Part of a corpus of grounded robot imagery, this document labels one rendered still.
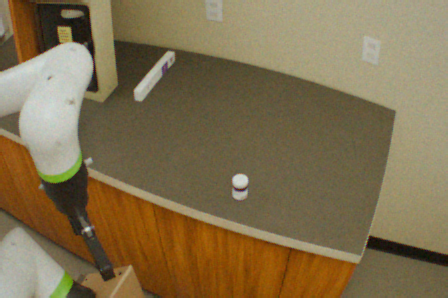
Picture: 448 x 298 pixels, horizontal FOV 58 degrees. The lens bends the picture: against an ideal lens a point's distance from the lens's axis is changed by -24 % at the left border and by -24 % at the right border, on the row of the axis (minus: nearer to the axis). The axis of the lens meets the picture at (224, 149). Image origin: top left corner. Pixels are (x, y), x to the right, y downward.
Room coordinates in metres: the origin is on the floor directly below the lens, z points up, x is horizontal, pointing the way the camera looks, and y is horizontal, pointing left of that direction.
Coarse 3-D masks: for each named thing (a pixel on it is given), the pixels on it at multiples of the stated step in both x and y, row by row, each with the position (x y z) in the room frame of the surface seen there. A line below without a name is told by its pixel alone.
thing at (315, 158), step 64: (0, 64) 1.78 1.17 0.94; (128, 64) 1.61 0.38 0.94; (192, 64) 1.58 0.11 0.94; (0, 128) 1.27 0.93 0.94; (128, 128) 1.23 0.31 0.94; (192, 128) 1.22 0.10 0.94; (256, 128) 1.21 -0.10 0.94; (320, 128) 1.22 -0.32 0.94; (384, 128) 1.22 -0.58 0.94; (192, 192) 0.96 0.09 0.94; (256, 192) 0.95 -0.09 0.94; (320, 192) 0.94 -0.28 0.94
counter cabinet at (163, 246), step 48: (0, 144) 1.34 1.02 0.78; (0, 192) 1.44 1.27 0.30; (96, 192) 1.08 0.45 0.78; (144, 240) 1.01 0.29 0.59; (192, 240) 0.93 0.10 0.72; (240, 240) 0.87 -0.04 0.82; (144, 288) 1.05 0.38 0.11; (192, 288) 0.94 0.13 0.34; (240, 288) 0.86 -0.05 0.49; (288, 288) 0.79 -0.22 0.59; (336, 288) 0.72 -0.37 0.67
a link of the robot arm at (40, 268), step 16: (16, 240) 0.48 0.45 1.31; (32, 240) 0.51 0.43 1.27; (16, 256) 0.43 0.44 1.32; (32, 256) 0.46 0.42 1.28; (48, 256) 0.50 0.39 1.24; (32, 272) 0.42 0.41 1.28; (48, 272) 0.45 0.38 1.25; (64, 272) 0.48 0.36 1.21; (48, 288) 0.41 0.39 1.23; (64, 288) 0.43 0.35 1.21
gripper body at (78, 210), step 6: (84, 192) 0.50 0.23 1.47; (78, 198) 0.48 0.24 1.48; (84, 198) 0.49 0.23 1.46; (54, 204) 0.48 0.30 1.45; (60, 204) 0.47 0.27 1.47; (66, 204) 0.47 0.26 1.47; (72, 204) 0.47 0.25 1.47; (78, 204) 0.48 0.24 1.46; (84, 204) 0.49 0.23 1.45; (60, 210) 0.47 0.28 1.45; (66, 210) 0.47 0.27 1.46; (72, 210) 0.47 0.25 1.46; (78, 210) 0.47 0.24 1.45; (78, 216) 0.47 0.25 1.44; (84, 216) 0.48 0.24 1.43; (78, 222) 0.47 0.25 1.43
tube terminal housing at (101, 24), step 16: (96, 0) 1.40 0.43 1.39; (96, 16) 1.40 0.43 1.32; (96, 32) 1.39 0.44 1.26; (112, 32) 1.47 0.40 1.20; (96, 48) 1.38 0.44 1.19; (112, 48) 1.47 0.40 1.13; (96, 64) 1.38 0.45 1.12; (112, 64) 1.46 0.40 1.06; (112, 80) 1.45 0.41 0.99; (96, 96) 1.39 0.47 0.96
